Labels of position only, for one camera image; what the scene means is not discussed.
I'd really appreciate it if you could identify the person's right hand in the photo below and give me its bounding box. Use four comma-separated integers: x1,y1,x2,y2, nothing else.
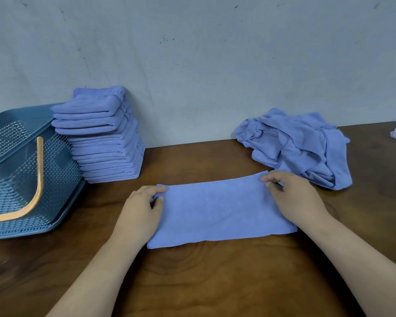
261,171,333,232

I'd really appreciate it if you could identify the person's left hand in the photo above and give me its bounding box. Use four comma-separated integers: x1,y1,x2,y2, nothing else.
112,185,168,249

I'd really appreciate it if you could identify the blue cloth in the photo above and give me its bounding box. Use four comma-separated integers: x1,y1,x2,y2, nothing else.
147,170,298,249

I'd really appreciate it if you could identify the person's left forearm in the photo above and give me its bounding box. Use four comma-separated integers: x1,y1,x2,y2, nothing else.
46,235,142,317

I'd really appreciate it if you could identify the person's right forearm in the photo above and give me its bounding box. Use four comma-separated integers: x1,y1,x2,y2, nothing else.
300,217,396,317

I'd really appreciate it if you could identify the pile of crumpled blue cloths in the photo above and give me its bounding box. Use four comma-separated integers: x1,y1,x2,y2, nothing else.
233,108,353,191

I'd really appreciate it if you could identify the stack of folded blue cloths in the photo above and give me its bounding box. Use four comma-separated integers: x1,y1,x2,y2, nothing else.
51,85,146,184

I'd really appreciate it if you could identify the blue perforated plastic basket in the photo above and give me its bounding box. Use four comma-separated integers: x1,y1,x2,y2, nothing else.
0,103,86,241

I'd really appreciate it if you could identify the orange basket handle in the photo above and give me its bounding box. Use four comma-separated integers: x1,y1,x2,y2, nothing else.
0,136,44,224

